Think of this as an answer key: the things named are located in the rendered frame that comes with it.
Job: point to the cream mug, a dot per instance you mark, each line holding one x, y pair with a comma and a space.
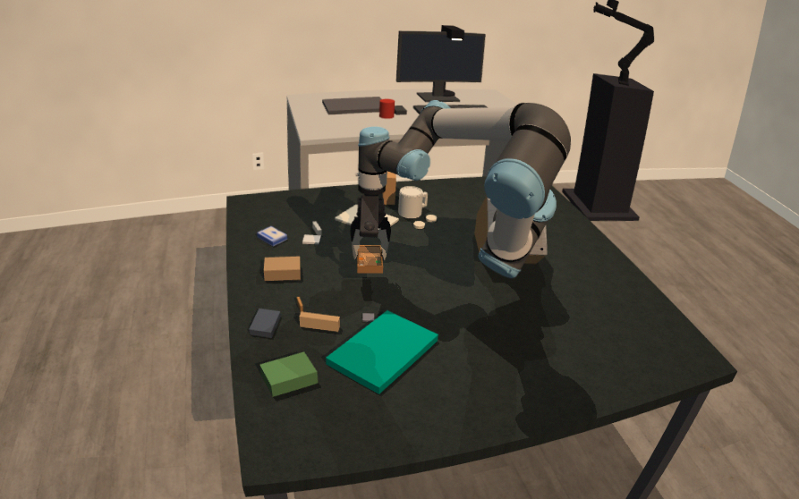
411, 202

